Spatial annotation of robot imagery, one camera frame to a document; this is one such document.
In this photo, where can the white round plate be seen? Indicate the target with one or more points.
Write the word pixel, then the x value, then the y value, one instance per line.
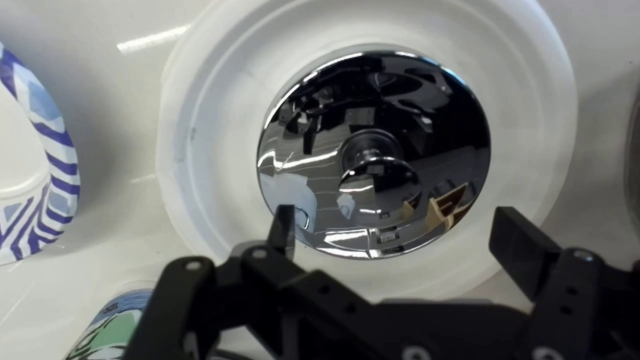
pixel 241 55

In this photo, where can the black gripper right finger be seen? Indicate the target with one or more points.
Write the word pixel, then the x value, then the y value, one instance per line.
pixel 523 250

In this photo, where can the blue patterned paper bowl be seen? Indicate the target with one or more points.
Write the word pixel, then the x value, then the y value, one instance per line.
pixel 41 170

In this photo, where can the patterned paper cup front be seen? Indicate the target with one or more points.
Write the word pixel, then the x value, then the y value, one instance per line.
pixel 108 332

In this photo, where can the chrome jar lid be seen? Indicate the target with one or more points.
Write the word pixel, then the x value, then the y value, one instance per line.
pixel 378 155

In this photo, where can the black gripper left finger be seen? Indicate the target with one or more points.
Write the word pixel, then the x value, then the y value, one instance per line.
pixel 283 230

